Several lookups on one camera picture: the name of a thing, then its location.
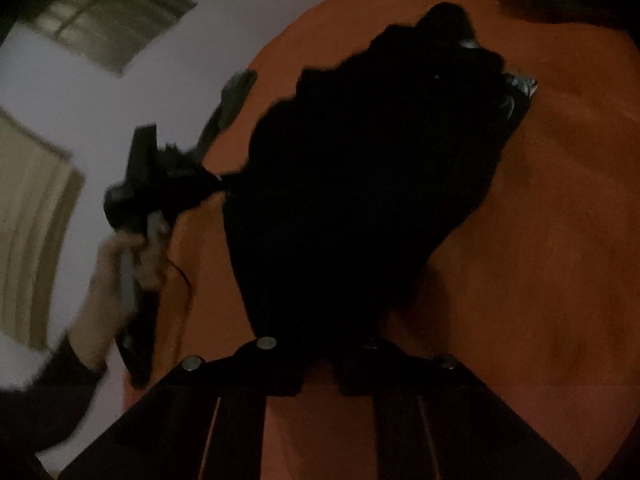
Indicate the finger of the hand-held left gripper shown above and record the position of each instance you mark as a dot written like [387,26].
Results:
[144,155]

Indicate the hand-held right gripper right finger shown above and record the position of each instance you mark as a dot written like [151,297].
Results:
[425,410]

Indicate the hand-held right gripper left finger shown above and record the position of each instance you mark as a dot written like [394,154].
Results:
[225,410]

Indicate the black paisley garment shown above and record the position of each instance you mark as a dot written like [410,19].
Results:
[360,185]

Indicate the person's left forearm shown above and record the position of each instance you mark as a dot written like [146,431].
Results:
[50,395]

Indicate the person's left hand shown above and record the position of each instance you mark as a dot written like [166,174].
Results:
[102,310]

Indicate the beige louvered window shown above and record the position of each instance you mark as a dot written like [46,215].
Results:
[30,220]

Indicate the barred window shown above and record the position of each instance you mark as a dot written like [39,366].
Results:
[115,15]

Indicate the orange bed blanket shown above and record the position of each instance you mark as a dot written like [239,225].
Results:
[550,235]

